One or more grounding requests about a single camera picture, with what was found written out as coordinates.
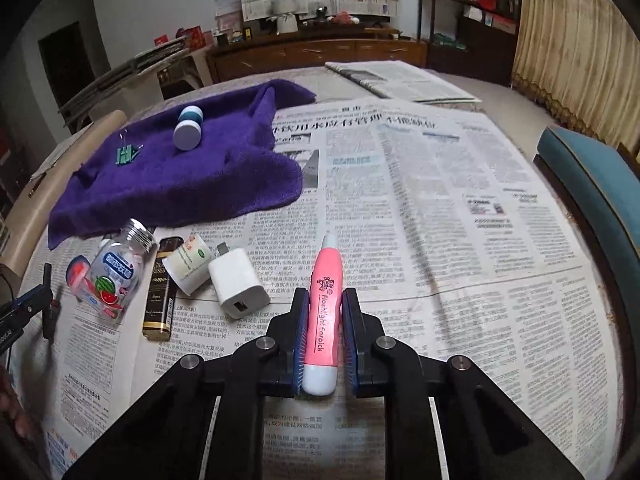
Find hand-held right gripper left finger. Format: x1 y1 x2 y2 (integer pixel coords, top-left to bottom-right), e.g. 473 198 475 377
62 287 311 480

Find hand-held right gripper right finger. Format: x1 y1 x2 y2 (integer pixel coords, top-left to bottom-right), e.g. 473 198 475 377
341 287 586 480

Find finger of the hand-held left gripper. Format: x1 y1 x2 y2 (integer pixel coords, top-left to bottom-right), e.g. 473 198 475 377
41 262 63 343
0 285 46 328

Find pink earpick flashlight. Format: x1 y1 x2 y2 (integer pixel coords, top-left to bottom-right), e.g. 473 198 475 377
301 234 346 397

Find small red round tin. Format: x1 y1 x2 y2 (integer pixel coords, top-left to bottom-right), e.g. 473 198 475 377
65 255 93 303

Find clear mint bottle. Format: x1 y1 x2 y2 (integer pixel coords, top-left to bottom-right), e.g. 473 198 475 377
82 217 158 328

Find white USB charger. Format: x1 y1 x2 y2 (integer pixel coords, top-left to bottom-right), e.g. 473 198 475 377
207 242 272 321

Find black and gold lighter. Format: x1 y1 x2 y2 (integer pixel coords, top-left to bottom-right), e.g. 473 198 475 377
141 236 184 343

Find small white jar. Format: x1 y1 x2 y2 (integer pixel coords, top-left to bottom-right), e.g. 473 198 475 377
162 232 213 297

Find person's left hand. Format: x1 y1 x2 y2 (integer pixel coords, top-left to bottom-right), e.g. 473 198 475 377
0 370 32 441

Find stack of papers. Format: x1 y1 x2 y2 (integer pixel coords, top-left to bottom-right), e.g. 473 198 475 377
30 137 73 181

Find large spread newspaper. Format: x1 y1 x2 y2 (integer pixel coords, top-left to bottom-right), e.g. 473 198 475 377
10 100 621 480

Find green binder clip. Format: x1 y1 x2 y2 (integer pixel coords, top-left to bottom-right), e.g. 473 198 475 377
114 129 146 167

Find purple towel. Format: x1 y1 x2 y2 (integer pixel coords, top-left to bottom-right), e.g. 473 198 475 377
47 80 318 251

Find white and teal bottle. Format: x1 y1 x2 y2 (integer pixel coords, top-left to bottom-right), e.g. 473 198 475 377
172 104 205 152

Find grey folding cot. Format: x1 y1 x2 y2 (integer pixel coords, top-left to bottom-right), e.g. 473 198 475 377
57 37 188 128

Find folded newspaper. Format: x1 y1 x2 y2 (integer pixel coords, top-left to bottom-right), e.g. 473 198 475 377
324 60 483 106

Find wooden TV cabinet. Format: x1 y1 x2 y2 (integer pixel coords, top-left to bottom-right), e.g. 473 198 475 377
205 27 431 83

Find blue cushioned chair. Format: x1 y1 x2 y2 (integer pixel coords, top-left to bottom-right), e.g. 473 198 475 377
532 125 640 361

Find red gift boxes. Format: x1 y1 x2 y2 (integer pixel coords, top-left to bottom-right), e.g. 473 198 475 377
152 27 216 51

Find white cloth bag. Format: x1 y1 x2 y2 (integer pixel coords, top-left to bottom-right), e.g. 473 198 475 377
265 0 311 36

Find tea set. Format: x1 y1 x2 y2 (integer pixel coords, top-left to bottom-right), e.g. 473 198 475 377
300 7 391 28

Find dark display shelf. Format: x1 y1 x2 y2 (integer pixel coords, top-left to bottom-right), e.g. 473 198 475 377
417 0 523 86

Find beige curtain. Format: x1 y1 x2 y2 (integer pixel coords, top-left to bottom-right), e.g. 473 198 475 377
510 0 640 151

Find wall calendar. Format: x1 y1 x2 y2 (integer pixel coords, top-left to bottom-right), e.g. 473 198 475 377
215 0 243 33

